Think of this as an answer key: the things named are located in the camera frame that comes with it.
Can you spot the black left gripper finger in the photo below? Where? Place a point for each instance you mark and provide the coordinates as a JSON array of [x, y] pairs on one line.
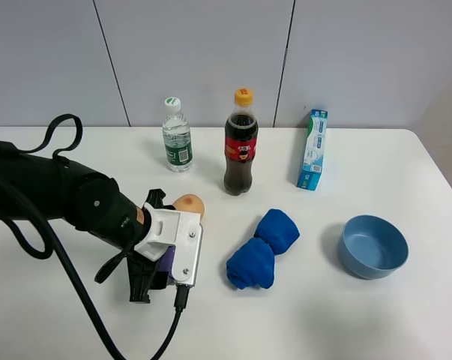
[[144, 275]]

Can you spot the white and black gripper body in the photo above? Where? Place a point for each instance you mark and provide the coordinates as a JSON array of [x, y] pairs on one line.
[[155, 230]]

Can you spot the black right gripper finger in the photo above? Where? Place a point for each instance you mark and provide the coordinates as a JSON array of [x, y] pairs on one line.
[[155, 199]]

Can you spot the purple lidded round container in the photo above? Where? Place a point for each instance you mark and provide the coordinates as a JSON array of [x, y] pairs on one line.
[[166, 260]]

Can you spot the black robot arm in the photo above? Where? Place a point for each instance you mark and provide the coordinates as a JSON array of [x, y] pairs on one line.
[[60, 188]]

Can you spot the tan egg-shaped ball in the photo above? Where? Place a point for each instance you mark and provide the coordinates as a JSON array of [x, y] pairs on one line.
[[190, 203]]

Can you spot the clear water bottle green label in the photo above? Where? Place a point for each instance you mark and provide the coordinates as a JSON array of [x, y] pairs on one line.
[[177, 137]]

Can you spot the blue rolled cloth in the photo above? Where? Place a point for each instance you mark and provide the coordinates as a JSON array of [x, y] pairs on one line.
[[252, 265]]

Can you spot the cola bottle yellow cap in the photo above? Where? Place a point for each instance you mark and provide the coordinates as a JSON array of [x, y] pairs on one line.
[[241, 131]]

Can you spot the blue toothpaste box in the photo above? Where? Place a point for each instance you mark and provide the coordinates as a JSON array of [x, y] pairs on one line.
[[312, 162]]

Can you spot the blue plastic bowl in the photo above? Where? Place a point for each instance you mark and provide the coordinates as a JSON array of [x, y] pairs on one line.
[[371, 247]]

